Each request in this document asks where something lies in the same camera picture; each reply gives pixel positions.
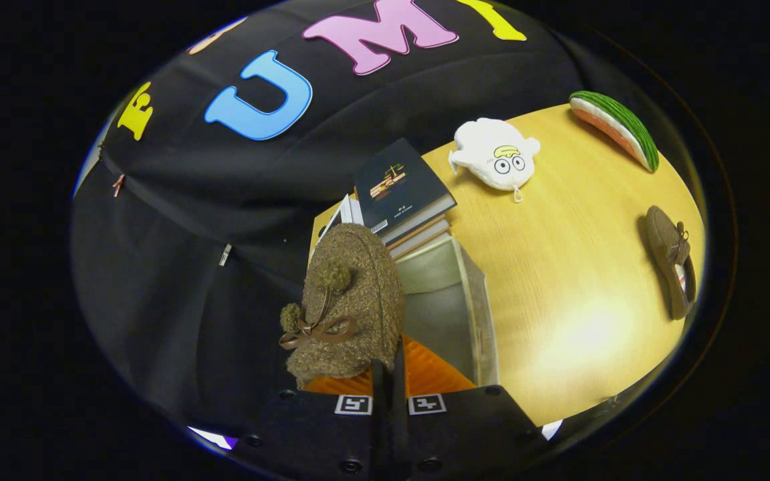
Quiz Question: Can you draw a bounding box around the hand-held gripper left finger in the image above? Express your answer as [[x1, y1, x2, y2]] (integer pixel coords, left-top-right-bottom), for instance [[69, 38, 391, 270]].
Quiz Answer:
[[235, 339, 391, 481]]

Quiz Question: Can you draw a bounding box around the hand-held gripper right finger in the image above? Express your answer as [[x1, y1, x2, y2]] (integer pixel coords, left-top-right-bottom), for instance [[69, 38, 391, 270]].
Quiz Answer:
[[392, 334, 546, 481]]

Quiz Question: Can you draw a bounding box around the grey fabric storage box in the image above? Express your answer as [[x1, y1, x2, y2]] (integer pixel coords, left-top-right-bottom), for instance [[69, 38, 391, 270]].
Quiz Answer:
[[395, 234, 499, 388]]

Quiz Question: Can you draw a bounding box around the brown fuzzy shoe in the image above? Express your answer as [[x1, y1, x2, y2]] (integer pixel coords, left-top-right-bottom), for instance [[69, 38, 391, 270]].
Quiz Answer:
[[279, 222, 404, 389], [646, 206, 697, 320]]

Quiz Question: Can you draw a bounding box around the brown book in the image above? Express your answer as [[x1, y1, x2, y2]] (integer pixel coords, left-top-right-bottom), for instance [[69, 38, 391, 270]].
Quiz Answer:
[[385, 217, 451, 251], [390, 230, 453, 260]]

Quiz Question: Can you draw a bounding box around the white booklet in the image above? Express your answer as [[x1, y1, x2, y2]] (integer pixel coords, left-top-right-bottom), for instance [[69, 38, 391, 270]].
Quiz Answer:
[[315, 194, 364, 245]]

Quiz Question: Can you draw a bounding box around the black hardcover book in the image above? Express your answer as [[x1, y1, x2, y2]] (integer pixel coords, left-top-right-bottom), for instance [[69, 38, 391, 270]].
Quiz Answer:
[[354, 138, 457, 245]]

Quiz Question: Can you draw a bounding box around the white plush toy with eyes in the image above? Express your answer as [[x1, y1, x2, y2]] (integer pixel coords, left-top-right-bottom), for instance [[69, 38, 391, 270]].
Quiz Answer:
[[448, 118, 541, 203]]

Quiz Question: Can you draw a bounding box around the watermelon slice plush toy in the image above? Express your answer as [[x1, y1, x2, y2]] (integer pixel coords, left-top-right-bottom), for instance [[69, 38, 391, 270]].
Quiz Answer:
[[569, 91, 660, 172]]

